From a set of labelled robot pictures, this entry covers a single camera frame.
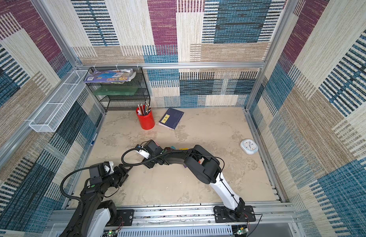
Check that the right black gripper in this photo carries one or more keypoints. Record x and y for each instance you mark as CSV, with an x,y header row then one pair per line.
x,y
152,158

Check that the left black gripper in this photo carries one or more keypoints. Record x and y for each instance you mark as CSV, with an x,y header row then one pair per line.
x,y
122,175

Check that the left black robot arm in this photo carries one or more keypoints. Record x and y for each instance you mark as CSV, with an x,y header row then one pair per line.
x,y
93,214

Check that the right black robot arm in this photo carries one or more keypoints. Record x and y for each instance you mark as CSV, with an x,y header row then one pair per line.
x,y
205,167

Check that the red ribbed pencil cup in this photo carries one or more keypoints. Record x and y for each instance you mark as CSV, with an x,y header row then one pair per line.
x,y
146,121

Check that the dark blue notebook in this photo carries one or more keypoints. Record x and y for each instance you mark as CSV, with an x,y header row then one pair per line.
x,y
171,118

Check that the pencils in cup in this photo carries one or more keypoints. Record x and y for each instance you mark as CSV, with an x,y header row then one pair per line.
x,y
144,109

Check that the black mesh shelf rack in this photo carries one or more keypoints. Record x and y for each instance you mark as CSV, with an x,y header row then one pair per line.
x,y
122,103

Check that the green folder in rack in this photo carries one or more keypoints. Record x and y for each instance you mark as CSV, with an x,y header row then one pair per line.
x,y
116,90

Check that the colourful magazine on rack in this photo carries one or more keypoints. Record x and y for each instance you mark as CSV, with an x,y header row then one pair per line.
x,y
119,76

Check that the blue pen by wall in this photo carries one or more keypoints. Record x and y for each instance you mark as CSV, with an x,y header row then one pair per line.
x,y
94,139

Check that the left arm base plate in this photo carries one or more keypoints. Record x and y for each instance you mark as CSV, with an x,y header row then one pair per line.
x,y
121,217

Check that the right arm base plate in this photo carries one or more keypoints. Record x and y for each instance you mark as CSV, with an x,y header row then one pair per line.
x,y
226,215

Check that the white wire wall basket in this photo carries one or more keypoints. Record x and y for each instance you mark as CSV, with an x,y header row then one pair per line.
x,y
49,118

